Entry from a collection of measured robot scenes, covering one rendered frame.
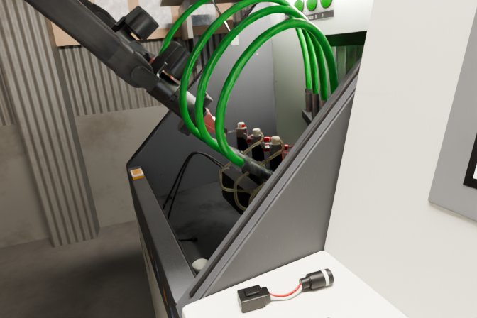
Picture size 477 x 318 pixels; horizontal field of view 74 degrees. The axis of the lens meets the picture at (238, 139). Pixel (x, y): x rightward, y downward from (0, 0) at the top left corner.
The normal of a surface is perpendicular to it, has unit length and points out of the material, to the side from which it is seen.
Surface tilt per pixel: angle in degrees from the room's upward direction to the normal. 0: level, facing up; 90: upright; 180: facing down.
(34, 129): 90
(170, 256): 0
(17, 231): 90
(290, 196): 90
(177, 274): 0
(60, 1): 106
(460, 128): 76
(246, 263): 90
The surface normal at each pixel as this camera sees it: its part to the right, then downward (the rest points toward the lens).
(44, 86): 0.27, 0.25
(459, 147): -0.90, -0.04
